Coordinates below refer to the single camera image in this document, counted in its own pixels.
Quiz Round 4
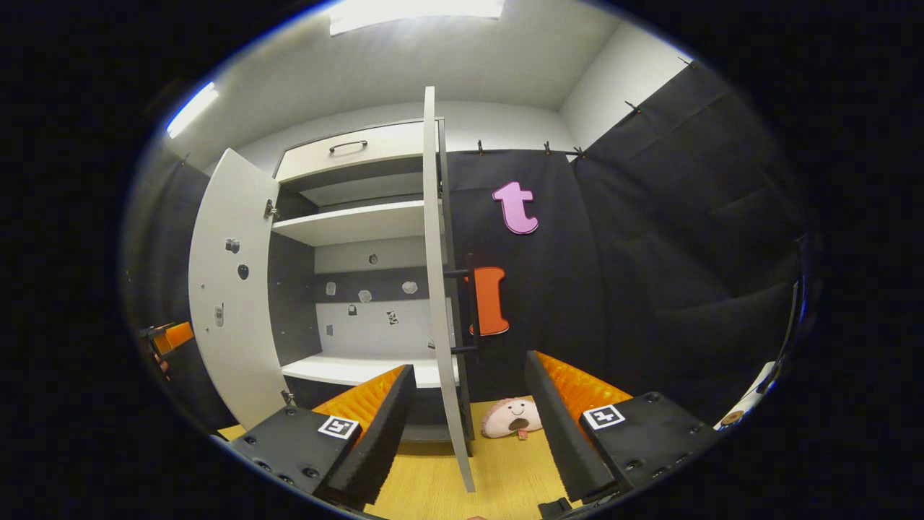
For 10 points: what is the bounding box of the black backdrop cloth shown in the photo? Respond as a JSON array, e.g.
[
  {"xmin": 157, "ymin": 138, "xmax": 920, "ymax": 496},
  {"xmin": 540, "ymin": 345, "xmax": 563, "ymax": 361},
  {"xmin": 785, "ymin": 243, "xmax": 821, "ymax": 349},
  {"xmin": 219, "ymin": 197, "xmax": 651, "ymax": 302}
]
[{"xmin": 123, "ymin": 58, "xmax": 813, "ymax": 434}]

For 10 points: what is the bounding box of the cabinet door with headphone sticker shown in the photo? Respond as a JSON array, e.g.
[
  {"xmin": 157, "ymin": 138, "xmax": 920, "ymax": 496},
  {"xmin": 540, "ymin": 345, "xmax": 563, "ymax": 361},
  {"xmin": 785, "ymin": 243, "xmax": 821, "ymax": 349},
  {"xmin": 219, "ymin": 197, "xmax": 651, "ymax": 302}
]
[{"xmin": 422, "ymin": 87, "xmax": 477, "ymax": 493}]

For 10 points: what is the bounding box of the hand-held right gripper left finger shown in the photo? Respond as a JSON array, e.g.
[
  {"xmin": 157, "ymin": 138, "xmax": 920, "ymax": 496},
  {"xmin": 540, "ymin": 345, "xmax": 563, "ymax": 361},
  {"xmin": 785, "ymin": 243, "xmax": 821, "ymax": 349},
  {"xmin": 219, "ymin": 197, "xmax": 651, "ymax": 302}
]
[{"xmin": 230, "ymin": 365, "xmax": 418, "ymax": 510}]

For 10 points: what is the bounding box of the wide ceiling light panel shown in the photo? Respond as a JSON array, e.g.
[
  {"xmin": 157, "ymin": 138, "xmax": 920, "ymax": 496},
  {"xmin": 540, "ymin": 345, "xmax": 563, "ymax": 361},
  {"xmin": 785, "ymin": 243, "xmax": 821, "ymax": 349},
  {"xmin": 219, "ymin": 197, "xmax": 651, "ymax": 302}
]
[{"xmin": 328, "ymin": 0, "xmax": 506, "ymax": 37}]

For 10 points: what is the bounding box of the cabinet door with camera sticker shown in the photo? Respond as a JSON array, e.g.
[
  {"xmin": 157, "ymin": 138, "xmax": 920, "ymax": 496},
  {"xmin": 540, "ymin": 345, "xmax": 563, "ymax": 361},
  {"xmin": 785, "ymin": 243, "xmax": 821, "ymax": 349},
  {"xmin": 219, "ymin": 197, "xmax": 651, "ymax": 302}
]
[{"xmin": 188, "ymin": 148, "xmax": 289, "ymax": 432}]

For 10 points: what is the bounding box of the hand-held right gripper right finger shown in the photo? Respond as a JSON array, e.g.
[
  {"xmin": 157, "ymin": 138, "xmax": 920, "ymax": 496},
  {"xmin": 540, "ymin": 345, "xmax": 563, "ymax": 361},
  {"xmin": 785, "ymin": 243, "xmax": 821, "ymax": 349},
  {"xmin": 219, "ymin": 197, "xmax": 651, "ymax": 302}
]
[{"xmin": 523, "ymin": 350, "xmax": 723, "ymax": 504}]

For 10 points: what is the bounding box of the white cabinet shelf board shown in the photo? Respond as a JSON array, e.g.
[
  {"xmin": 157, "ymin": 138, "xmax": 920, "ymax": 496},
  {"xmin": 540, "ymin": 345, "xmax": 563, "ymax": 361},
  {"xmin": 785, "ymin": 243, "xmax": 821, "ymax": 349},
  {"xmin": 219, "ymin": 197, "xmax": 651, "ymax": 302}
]
[
  {"xmin": 272, "ymin": 201, "xmax": 427, "ymax": 248},
  {"xmin": 282, "ymin": 354, "xmax": 459, "ymax": 389}
]

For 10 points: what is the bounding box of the beige double-door shoe cabinet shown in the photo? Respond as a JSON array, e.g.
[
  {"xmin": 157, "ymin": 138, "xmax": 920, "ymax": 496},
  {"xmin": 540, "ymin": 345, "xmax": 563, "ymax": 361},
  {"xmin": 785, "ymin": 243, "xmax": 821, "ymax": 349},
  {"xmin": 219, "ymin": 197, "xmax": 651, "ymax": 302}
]
[{"xmin": 267, "ymin": 119, "xmax": 477, "ymax": 443}]

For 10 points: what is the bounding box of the narrow ceiling light panel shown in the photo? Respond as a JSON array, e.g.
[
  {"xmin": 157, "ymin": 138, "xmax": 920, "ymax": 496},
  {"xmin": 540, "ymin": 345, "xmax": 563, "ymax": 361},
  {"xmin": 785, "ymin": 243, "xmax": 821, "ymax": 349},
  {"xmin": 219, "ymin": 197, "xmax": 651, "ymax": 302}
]
[{"xmin": 166, "ymin": 82, "xmax": 219, "ymax": 139}]

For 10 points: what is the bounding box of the black handle of headphone-sticker door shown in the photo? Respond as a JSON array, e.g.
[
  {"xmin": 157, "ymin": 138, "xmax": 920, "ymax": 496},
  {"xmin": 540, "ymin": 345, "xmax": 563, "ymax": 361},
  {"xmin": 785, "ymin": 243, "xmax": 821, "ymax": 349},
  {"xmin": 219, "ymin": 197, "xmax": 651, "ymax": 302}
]
[{"xmin": 442, "ymin": 253, "xmax": 483, "ymax": 356}]

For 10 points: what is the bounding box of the pink smiling plush toy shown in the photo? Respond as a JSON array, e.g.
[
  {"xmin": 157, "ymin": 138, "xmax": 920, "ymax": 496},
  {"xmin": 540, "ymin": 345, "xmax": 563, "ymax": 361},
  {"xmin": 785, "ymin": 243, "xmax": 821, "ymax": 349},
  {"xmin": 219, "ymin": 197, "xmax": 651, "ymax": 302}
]
[{"xmin": 481, "ymin": 397, "xmax": 542, "ymax": 440}]

